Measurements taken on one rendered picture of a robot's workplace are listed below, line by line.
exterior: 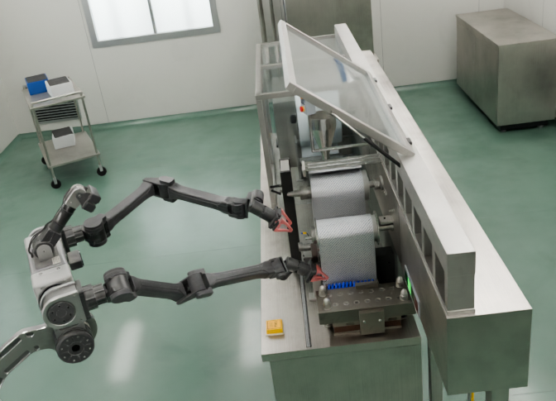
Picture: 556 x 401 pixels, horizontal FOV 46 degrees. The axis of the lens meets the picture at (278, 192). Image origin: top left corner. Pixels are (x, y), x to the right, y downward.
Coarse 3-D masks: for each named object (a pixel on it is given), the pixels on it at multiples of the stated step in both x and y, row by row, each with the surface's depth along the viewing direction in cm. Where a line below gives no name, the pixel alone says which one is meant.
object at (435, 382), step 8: (432, 360) 322; (432, 368) 324; (432, 376) 327; (440, 376) 327; (432, 384) 329; (440, 384) 329; (432, 392) 331; (440, 392) 331; (488, 392) 216; (496, 392) 213; (504, 392) 213; (432, 400) 334; (440, 400) 334; (488, 400) 218; (496, 400) 214; (504, 400) 214
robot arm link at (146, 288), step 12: (108, 276) 221; (132, 276) 228; (192, 276) 252; (132, 288) 226; (144, 288) 231; (156, 288) 237; (168, 288) 243; (180, 288) 251; (192, 288) 251; (204, 288) 252; (120, 300) 222; (180, 300) 252
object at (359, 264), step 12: (324, 252) 277; (336, 252) 278; (348, 252) 278; (360, 252) 278; (372, 252) 278; (324, 264) 280; (336, 264) 280; (348, 264) 280; (360, 264) 280; (372, 264) 281; (336, 276) 283; (348, 276) 283; (360, 276) 283; (372, 276) 283
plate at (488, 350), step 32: (416, 128) 324; (384, 192) 290; (448, 192) 260; (416, 256) 230; (480, 256) 217; (416, 288) 238; (480, 288) 202; (512, 288) 200; (448, 320) 191; (480, 320) 191; (512, 320) 191; (448, 352) 196; (480, 352) 196; (512, 352) 197; (448, 384) 202; (480, 384) 202; (512, 384) 202
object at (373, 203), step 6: (372, 192) 344; (372, 198) 348; (372, 204) 351; (378, 204) 325; (372, 210) 355; (378, 210) 328; (378, 216) 331; (378, 222) 335; (384, 234) 317; (384, 240) 319; (390, 240) 298; (384, 246) 323; (396, 258) 283; (396, 264) 285; (396, 270) 288; (402, 270) 285; (396, 276) 290; (402, 276) 286
